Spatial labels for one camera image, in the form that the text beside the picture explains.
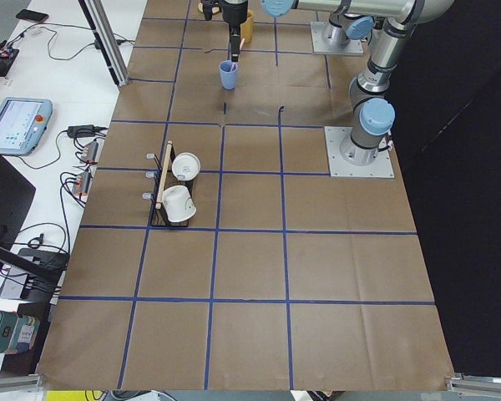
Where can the teach pendant tablet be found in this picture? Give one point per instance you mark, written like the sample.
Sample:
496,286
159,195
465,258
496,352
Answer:
22,124

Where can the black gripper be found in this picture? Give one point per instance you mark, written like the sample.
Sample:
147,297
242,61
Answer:
235,13

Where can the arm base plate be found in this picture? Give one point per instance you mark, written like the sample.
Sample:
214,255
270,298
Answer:
346,160
328,39

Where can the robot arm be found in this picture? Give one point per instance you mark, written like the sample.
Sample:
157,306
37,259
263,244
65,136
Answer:
373,116
402,17

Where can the black monitor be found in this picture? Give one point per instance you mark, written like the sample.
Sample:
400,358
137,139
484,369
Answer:
16,197

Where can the wooden rack bar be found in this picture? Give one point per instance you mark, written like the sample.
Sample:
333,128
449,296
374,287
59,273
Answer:
163,173

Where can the black docking hub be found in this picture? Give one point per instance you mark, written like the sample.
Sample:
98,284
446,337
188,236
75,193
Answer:
22,286

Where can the white smiley mug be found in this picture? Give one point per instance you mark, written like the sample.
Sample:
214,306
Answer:
185,166
178,203

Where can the blue plastic cup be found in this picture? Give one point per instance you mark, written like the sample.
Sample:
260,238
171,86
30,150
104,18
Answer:
228,79

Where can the aluminium frame post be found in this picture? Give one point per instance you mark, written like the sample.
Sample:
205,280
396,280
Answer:
99,25

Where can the black smartphone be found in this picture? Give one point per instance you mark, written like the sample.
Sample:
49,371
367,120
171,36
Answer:
32,16

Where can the usb hub box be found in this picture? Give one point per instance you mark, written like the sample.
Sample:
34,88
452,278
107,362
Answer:
81,184
89,152

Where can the black power adapter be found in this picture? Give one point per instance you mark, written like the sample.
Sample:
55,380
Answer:
81,131

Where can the black wire mug rack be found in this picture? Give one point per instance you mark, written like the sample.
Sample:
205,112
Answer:
159,217

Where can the bamboo chopstick holder cup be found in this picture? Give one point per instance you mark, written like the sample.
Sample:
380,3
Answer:
247,27

